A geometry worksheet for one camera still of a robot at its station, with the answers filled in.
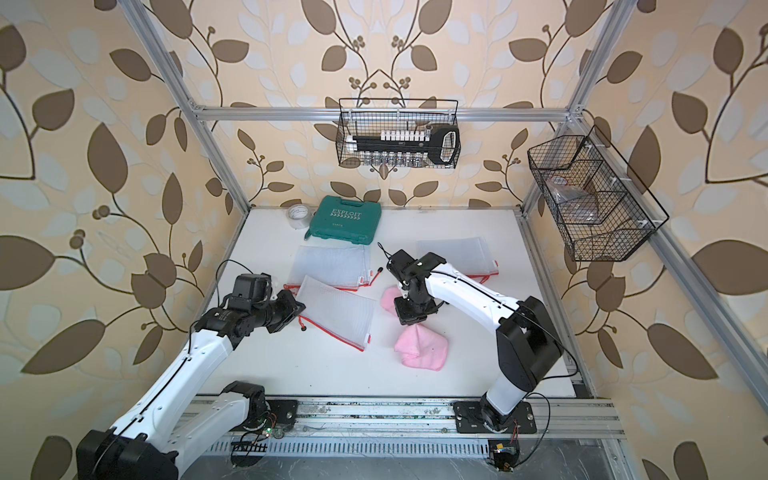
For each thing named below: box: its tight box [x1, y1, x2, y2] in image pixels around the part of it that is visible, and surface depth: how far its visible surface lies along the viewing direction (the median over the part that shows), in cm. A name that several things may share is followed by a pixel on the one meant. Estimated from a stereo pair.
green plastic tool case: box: [304, 195, 383, 245], surface depth 114 cm
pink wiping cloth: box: [380, 285, 449, 371], surface depth 82 cm
